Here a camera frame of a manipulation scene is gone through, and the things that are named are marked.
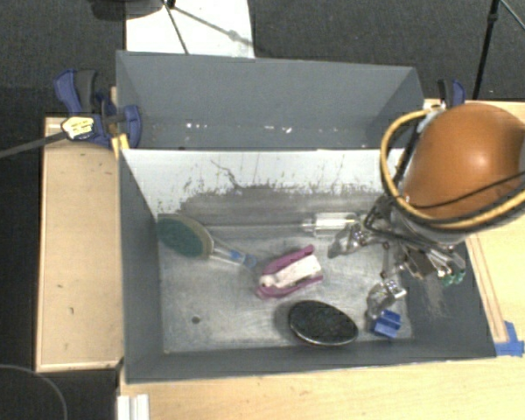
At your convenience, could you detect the black oval disc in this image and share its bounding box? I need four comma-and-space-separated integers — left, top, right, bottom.
286, 299, 361, 347

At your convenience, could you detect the grey metal bin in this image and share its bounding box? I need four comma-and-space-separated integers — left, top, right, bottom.
115, 50, 498, 384

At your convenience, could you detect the small blue block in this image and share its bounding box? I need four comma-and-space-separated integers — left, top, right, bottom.
369, 308, 403, 339

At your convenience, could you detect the green scrub brush clear handle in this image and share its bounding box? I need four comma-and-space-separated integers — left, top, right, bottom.
156, 214, 259, 271

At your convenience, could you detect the purple and white stapler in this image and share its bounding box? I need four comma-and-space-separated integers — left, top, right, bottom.
255, 244, 326, 301

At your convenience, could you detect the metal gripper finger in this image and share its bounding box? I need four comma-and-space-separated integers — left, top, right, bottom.
366, 278, 409, 323
327, 224, 371, 260

